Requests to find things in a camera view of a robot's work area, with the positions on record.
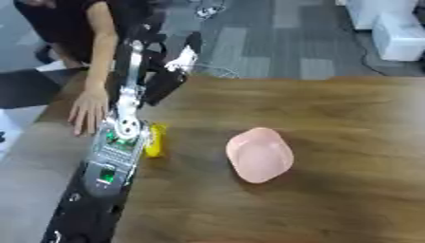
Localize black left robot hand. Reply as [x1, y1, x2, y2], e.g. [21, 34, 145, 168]
[106, 29, 205, 123]

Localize person's hand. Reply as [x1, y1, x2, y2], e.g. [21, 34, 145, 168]
[66, 87, 112, 138]

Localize white cable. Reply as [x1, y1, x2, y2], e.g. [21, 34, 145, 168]
[191, 62, 243, 80]

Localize black seat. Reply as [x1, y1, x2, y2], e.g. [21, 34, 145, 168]
[0, 67, 88, 110]

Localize person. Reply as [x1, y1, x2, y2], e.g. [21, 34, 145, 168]
[11, 0, 120, 65]

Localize yellow oblong toy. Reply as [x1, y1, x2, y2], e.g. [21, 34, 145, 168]
[142, 122, 168, 159]

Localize pink plastic bowl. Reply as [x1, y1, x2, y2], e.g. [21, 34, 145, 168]
[224, 126, 298, 185]

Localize white cabinet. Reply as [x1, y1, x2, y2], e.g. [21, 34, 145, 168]
[343, 0, 424, 31]

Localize white box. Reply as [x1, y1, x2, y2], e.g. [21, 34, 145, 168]
[370, 12, 425, 63]

